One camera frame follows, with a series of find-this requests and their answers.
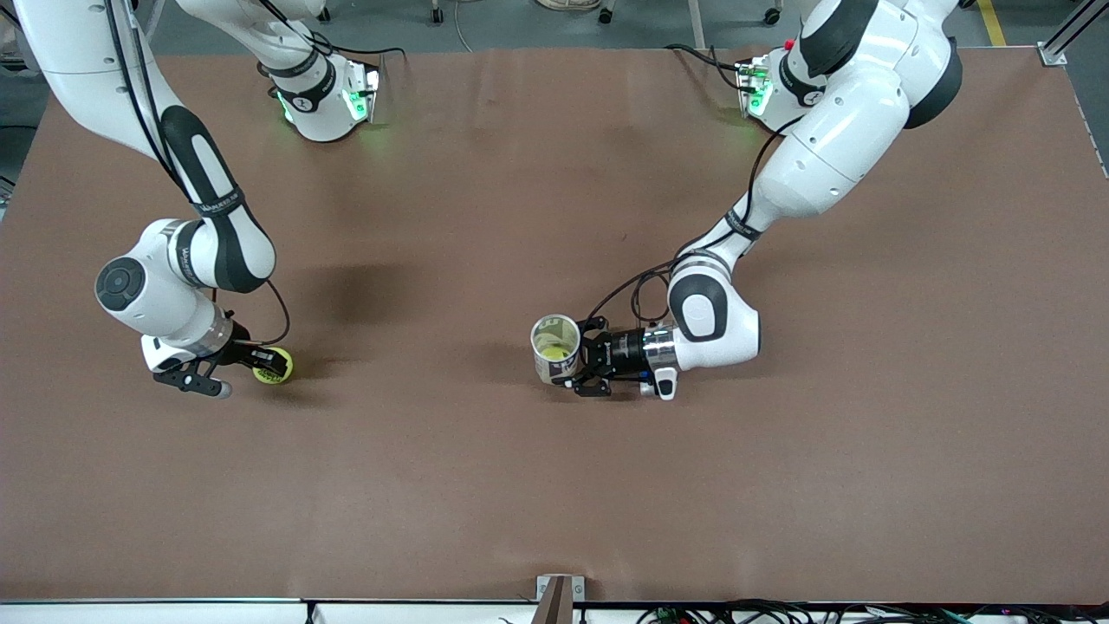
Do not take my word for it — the yellow tennis ball black print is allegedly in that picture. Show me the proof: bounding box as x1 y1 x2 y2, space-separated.
251 347 295 386

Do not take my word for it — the clear plastic tennis ball can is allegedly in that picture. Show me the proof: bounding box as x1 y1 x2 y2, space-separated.
530 314 584 387

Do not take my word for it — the brown table cover sheet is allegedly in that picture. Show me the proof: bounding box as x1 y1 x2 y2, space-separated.
0 48 1109 605

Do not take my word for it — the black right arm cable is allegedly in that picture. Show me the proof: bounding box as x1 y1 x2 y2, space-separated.
102 0 292 348

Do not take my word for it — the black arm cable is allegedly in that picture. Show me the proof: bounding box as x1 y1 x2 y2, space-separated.
587 117 785 328
102 0 292 348

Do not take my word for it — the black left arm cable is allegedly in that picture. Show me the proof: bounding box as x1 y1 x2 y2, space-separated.
587 117 785 328

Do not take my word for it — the metal mounting bracket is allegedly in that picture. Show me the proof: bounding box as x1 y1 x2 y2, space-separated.
535 574 587 603

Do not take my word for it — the black left base cable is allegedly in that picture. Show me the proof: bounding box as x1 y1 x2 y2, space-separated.
665 43 755 94

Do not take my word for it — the black base cable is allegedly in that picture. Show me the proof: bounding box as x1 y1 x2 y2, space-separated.
665 43 755 94
260 0 408 68

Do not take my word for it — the black right base cable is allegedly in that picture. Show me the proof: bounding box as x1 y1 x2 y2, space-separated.
260 0 408 68

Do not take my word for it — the black cable bundle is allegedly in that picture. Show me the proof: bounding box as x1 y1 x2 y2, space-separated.
637 600 1109 624

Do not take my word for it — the aluminium frame post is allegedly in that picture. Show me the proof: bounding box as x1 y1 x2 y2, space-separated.
1040 0 1109 67

